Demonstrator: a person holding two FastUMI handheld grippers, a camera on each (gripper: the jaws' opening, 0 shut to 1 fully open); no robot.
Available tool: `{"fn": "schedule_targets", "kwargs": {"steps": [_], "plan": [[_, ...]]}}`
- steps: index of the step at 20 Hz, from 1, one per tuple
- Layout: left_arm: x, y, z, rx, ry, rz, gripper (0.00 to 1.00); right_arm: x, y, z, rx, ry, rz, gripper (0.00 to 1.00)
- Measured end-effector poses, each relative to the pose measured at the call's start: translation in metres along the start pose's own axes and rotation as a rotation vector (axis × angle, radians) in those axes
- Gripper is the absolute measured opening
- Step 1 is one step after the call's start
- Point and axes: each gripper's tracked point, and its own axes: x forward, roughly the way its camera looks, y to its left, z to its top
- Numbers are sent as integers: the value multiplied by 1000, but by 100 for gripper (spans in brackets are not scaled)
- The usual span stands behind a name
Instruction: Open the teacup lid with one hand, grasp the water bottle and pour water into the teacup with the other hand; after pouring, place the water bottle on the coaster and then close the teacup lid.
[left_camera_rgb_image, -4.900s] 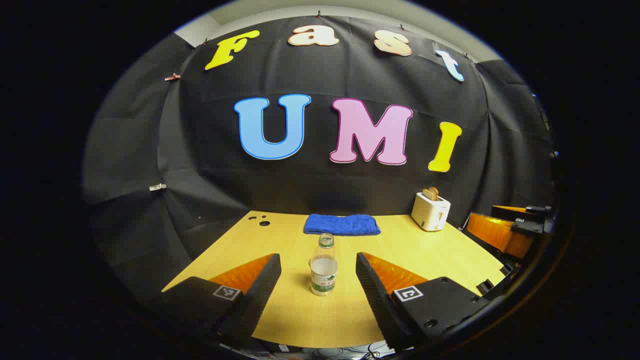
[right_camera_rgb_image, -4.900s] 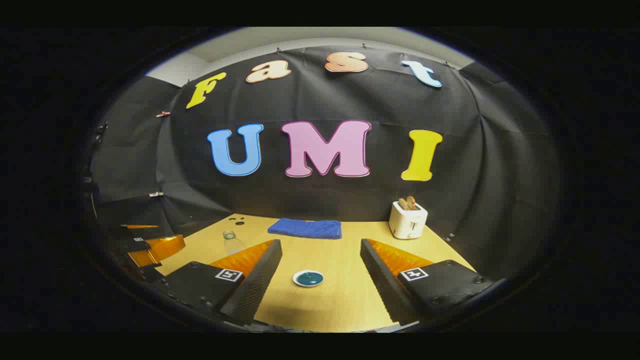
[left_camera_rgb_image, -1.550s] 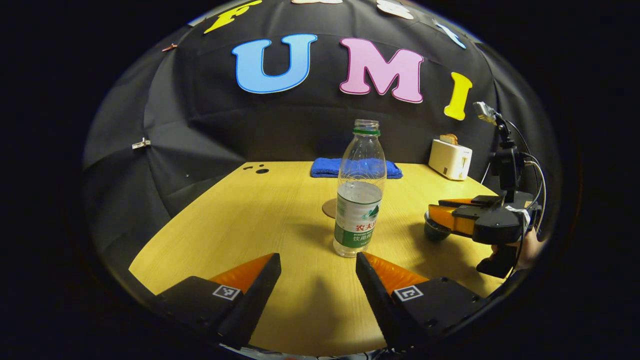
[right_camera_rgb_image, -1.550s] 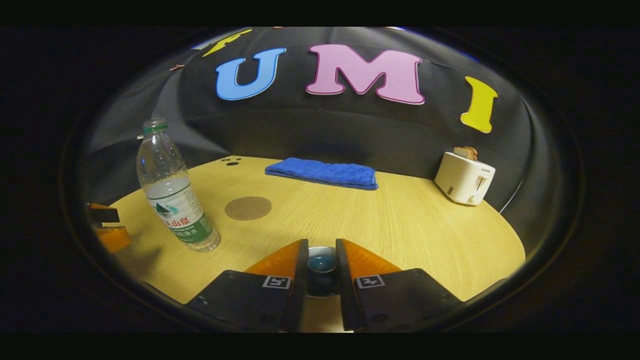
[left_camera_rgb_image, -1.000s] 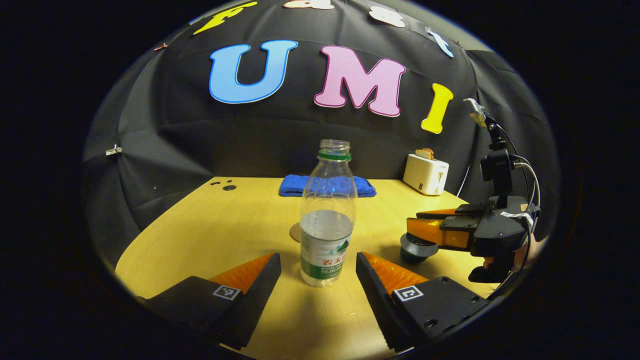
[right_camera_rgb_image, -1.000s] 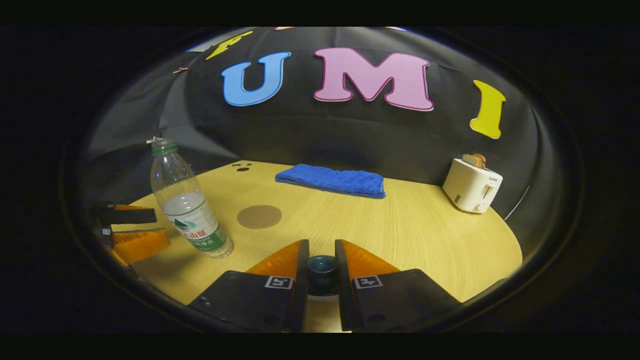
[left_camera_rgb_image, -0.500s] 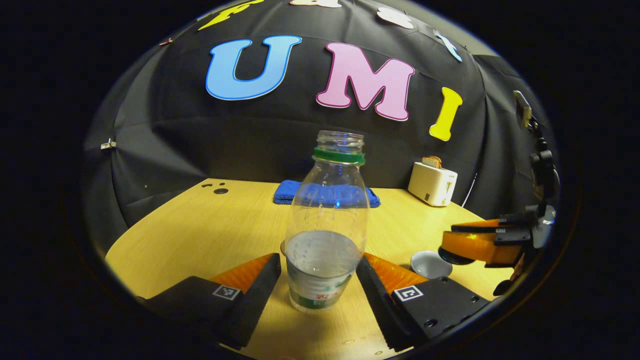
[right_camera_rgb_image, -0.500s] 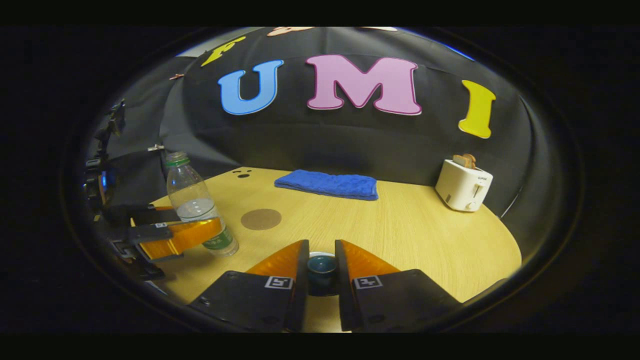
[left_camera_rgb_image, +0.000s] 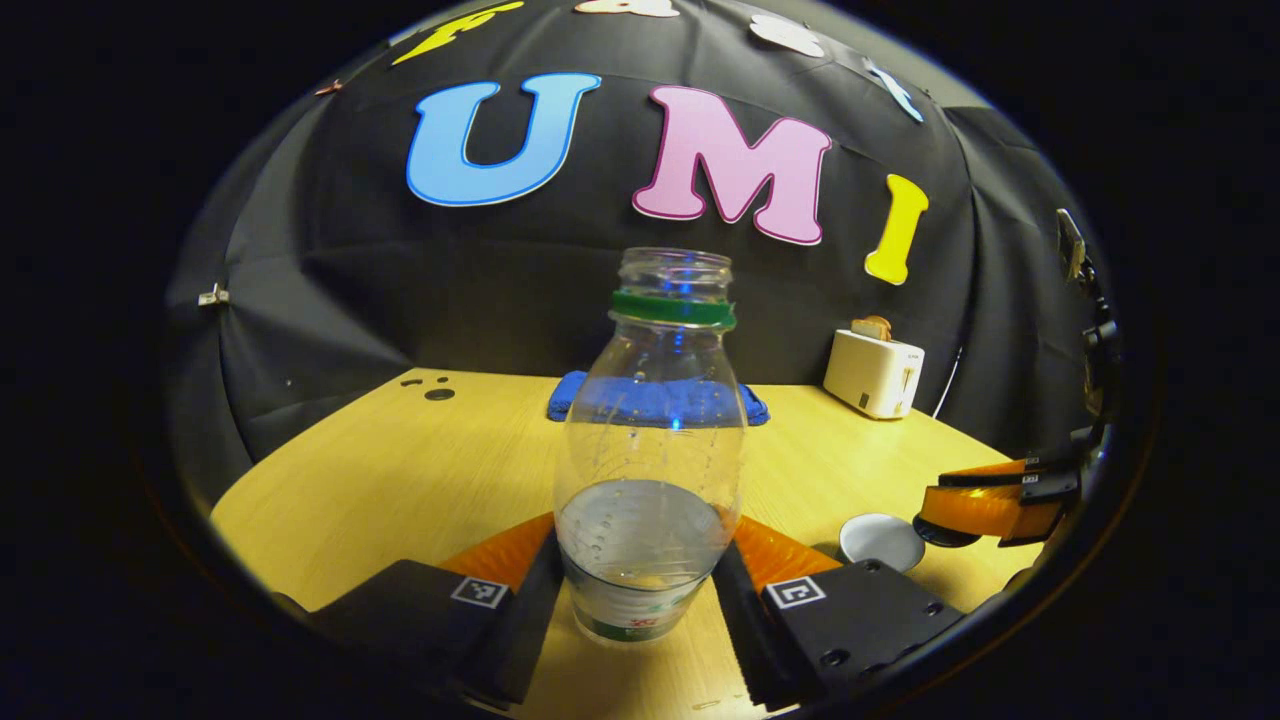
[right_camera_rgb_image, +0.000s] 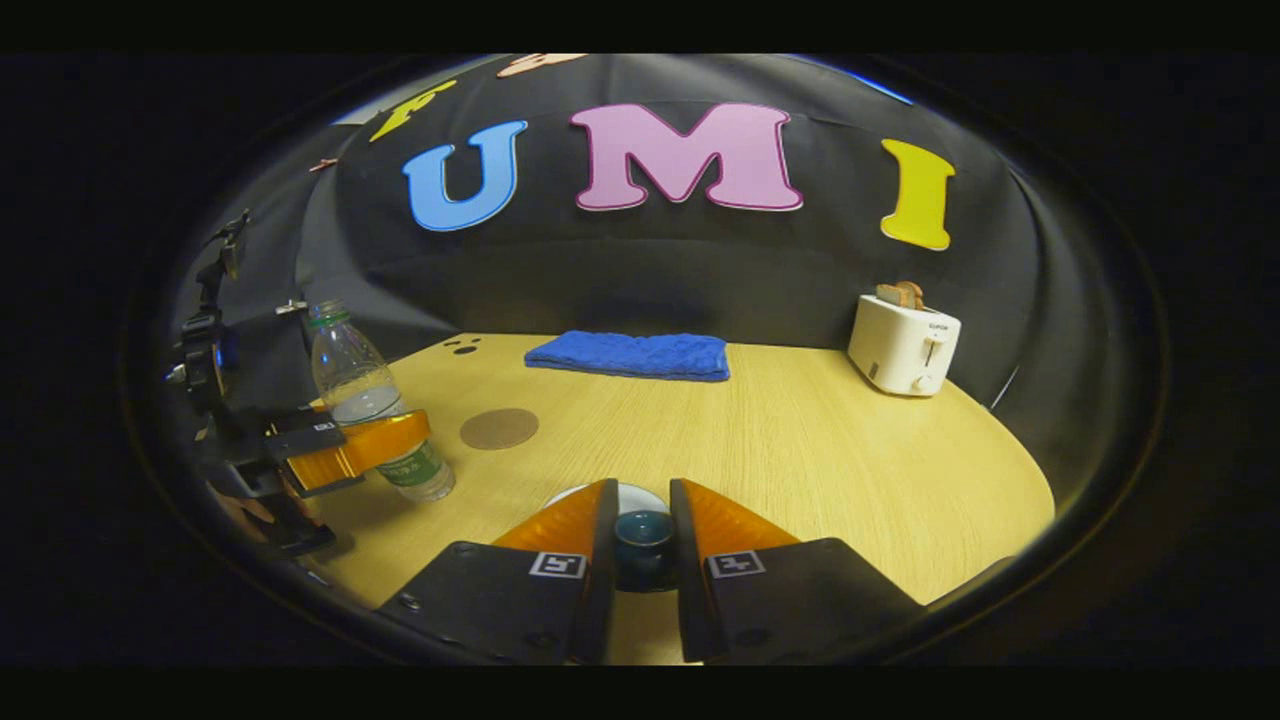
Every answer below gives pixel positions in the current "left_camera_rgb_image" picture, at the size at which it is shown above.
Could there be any white toaster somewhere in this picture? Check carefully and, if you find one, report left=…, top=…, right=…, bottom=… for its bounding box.
left=823, top=328, right=926, bottom=421

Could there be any black backdrop cloth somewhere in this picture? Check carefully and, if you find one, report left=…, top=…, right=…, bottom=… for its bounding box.
left=165, top=0, right=1111, bottom=491

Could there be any dark clamp stand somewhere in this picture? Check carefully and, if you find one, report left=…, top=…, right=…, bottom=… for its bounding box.
left=1055, top=208, right=1121, bottom=421

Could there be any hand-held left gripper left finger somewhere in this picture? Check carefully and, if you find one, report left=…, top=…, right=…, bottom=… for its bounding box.
left=270, top=512, right=568, bottom=709

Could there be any dark teal teacup lid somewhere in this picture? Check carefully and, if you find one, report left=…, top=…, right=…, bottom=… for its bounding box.
left=912, top=512, right=986, bottom=549

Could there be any white toaster cable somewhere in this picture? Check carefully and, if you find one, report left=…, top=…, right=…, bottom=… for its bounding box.
left=930, top=345, right=966, bottom=421

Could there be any clear plastic water bottle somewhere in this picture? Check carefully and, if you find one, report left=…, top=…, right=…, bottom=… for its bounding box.
left=553, top=247, right=749, bottom=644

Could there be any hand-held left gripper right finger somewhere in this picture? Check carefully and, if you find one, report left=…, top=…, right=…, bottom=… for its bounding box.
left=710, top=514, right=968, bottom=714

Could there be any white teacup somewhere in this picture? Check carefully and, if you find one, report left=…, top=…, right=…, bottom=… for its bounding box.
left=838, top=513, right=927, bottom=574

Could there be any blue folded towel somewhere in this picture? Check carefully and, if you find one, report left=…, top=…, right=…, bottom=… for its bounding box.
left=546, top=370, right=771, bottom=428

